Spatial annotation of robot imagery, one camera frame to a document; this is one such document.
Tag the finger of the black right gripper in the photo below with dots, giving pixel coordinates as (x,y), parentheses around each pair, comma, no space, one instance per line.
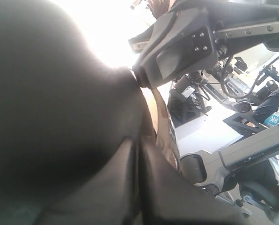
(181,42)

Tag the black helmet with visor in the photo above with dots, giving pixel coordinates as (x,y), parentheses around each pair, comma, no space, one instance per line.
(63,113)

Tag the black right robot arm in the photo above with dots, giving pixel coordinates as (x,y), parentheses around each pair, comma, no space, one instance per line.
(234,158)

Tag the background lab equipment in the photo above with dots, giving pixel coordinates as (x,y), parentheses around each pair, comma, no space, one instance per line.
(253,96)

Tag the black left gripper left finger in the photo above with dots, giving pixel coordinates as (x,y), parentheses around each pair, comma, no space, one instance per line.
(106,199)

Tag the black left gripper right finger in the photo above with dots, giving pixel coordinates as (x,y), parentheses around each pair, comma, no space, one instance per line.
(167,198)

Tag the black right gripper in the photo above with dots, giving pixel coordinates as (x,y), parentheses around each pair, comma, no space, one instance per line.
(228,14)

